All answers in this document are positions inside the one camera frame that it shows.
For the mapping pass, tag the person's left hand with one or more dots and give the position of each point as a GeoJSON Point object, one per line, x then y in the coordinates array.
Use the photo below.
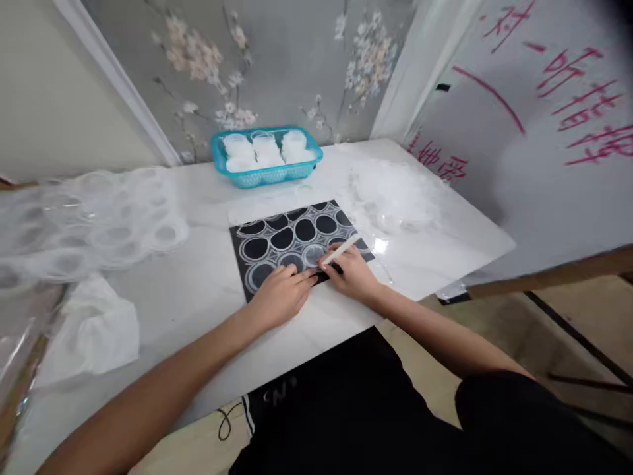
{"type": "Point", "coordinates": [282, 297]}

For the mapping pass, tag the person's right hand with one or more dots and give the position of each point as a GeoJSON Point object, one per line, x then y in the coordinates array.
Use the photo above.
{"type": "Point", "coordinates": [357, 277]}

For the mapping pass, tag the person's right fingers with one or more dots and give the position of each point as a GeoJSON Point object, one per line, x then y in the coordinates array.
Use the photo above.
{"type": "Point", "coordinates": [346, 255]}

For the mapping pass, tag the white craft knife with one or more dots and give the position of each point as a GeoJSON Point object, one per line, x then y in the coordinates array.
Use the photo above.
{"type": "Point", "coordinates": [342, 251]}

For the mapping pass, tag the black cutting mat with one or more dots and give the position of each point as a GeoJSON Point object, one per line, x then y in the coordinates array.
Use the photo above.
{"type": "Point", "coordinates": [277, 242]}

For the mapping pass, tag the pile of clear plastic scraps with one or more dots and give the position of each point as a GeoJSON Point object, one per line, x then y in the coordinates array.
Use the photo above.
{"type": "Point", "coordinates": [395, 198]}

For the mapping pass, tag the turquoise plastic basket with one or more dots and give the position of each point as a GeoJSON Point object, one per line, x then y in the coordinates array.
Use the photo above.
{"type": "Point", "coordinates": [257, 178]}

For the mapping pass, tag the person's legs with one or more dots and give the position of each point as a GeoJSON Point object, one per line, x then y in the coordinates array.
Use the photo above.
{"type": "Point", "coordinates": [395, 425]}

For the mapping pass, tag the wooden easel bar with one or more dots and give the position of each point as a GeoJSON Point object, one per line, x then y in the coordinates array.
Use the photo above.
{"type": "Point", "coordinates": [554, 274]}

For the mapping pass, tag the whiteboard with red writing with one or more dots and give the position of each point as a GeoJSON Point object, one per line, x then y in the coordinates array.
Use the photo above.
{"type": "Point", "coordinates": [544, 148]}

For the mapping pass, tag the white plastic bag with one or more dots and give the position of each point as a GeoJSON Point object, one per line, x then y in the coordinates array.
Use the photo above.
{"type": "Point", "coordinates": [96, 331]}

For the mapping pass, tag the pile of clear moulded sheets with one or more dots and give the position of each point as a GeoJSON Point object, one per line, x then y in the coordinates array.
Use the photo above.
{"type": "Point", "coordinates": [84, 222]}

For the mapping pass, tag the clear plastic wrap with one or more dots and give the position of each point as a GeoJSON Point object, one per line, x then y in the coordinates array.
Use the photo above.
{"type": "Point", "coordinates": [24, 346]}

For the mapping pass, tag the black metal frame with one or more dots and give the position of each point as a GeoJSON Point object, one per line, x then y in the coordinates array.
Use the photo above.
{"type": "Point", "coordinates": [578, 341]}

